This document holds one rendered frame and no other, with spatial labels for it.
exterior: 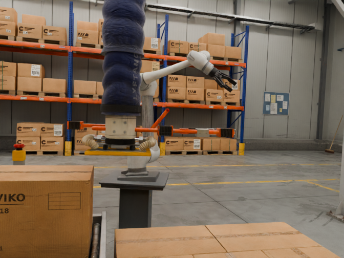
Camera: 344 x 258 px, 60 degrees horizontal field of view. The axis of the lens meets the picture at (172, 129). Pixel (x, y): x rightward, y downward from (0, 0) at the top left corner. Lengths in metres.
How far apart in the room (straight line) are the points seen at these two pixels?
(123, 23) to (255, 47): 10.67
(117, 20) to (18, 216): 1.08
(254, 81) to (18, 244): 10.98
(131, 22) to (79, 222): 1.05
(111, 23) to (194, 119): 9.34
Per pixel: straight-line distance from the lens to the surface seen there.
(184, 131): 1.70
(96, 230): 2.02
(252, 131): 11.93
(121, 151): 1.59
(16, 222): 1.65
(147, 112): 2.62
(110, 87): 1.64
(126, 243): 1.84
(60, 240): 1.64
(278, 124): 12.57
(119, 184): 2.32
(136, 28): 1.67
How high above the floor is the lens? 1.29
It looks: 3 degrees down
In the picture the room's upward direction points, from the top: 2 degrees clockwise
